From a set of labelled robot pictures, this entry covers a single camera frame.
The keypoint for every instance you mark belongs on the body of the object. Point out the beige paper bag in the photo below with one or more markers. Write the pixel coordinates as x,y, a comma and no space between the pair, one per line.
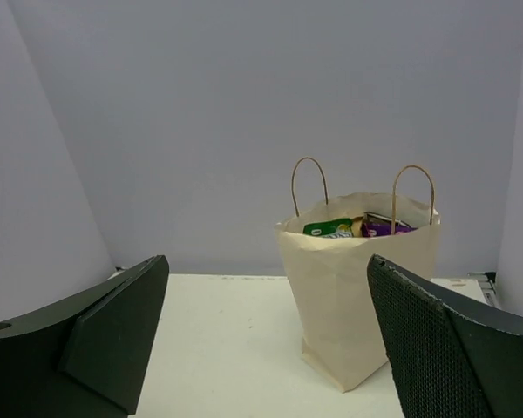
327,273

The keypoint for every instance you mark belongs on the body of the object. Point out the green yellow snack packet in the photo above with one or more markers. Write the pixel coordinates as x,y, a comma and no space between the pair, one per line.
336,228

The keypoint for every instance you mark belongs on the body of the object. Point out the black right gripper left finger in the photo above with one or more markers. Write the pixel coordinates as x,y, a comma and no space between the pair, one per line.
85,355

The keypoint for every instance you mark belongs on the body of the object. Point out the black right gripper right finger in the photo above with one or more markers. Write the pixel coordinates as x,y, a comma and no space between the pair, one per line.
450,355

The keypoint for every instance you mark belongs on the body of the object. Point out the dark brown snack packet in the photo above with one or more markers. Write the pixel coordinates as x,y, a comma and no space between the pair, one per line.
377,218

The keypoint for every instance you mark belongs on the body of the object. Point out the purple Fox's candy packet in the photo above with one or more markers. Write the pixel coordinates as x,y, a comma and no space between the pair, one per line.
373,230

